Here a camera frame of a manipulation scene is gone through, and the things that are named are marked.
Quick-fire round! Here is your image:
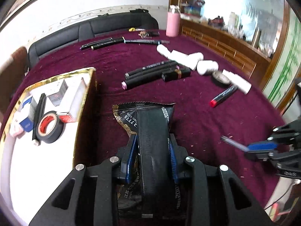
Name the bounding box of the wooden slatted cabinet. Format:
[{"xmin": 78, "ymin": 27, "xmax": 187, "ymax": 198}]
[{"xmin": 179, "ymin": 19, "xmax": 271, "ymax": 89}]

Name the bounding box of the black electrical tape roll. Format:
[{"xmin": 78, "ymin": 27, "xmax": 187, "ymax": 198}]
[{"xmin": 37, "ymin": 111, "xmax": 64, "ymax": 143}]

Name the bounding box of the grey barcode box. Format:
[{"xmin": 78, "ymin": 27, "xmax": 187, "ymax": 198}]
[{"xmin": 47, "ymin": 79, "xmax": 68, "ymax": 107}]

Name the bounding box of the pink-capped black marker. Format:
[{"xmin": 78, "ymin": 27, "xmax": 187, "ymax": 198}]
[{"xmin": 121, "ymin": 68, "xmax": 176, "ymax": 90}]

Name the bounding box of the black pen teal tip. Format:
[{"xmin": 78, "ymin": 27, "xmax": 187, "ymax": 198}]
[{"xmin": 124, "ymin": 39, "xmax": 170, "ymax": 45}]

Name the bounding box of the black pen with gold band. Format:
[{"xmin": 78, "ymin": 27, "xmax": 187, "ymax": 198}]
[{"xmin": 91, "ymin": 37, "xmax": 125, "ymax": 50}]

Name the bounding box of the black leather headboard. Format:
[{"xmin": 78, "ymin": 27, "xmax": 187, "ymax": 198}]
[{"xmin": 28, "ymin": 9, "xmax": 159, "ymax": 68}]

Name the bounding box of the black lipstick tube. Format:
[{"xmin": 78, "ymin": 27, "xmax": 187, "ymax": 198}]
[{"xmin": 162, "ymin": 68, "xmax": 191, "ymax": 82}]

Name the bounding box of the small metal-tipped pen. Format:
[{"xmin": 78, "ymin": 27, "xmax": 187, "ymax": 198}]
[{"xmin": 221, "ymin": 136, "xmax": 249, "ymax": 152}]

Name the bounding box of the brown chair back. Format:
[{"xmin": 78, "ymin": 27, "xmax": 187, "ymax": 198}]
[{"xmin": 0, "ymin": 47, "xmax": 29, "ymax": 122}]

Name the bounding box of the red grey carton box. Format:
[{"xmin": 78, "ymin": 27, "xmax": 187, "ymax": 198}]
[{"xmin": 57, "ymin": 78, "xmax": 86, "ymax": 123}]

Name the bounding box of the blue white small box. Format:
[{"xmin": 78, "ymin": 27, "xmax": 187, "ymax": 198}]
[{"xmin": 18, "ymin": 95, "xmax": 37, "ymax": 132}]

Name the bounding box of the silver round tin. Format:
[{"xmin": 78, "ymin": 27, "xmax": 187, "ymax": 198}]
[{"xmin": 211, "ymin": 70, "xmax": 231, "ymax": 87}]

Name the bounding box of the gold-rimmed white tray box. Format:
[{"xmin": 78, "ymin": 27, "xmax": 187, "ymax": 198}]
[{"xmin": 1, "ymin": 67, "xmax": 97, "ymax": 225}]

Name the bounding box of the black marker pen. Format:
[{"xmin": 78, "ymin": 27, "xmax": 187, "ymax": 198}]
[{"xmin": 125, "ymin": 60, "xmax": 178, "ymax": 80}]

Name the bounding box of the maroon velvet bed cover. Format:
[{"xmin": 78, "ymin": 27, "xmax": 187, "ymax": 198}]
[{"xmin": 10, "ymin": 43, "xmax": 284, "ymax": 206}]

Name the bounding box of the pink water bottle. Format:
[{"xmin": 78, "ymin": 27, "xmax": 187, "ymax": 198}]
[{"xmin": 166, "ymin": 5, "xmax": 181, "ymax": 37}]

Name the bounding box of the black key pouch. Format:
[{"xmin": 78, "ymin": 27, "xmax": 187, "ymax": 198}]
[{"xmin": 138, "ymin": 31, "xmax": 160, "ymax": 39}]

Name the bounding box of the red-capped black marker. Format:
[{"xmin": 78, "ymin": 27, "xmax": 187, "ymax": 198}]
[{"xmin": 210, "ymin": 85, "xmax": 238, "ymax": 108}]

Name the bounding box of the white round jar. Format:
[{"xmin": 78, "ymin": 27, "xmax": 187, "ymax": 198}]
[{"xmin": 196, "ymin": 60, "xmax": 219, "ymax": 76}]

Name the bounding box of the white bottle with round cap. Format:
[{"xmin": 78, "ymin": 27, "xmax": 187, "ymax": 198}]
[{"xmin": 156, "ymin": 44, "xmax": 171, "ymax": 59}]

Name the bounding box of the black snack packet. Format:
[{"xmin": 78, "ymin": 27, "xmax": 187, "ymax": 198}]
[{"xmin": 112, "ymin": 102, "xmax": 174, "ymax": 217}]

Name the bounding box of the black pen far left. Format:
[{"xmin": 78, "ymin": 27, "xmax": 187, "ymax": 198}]
[{"xmin": 80, "ymin": 37, "xmax": 113, "ymax": 50}]

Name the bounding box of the white cylinder bottle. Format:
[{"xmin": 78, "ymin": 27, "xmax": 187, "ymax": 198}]
[{"xmin": 188, "ymin": 52, "xmax": 204, "ymax": 64}]

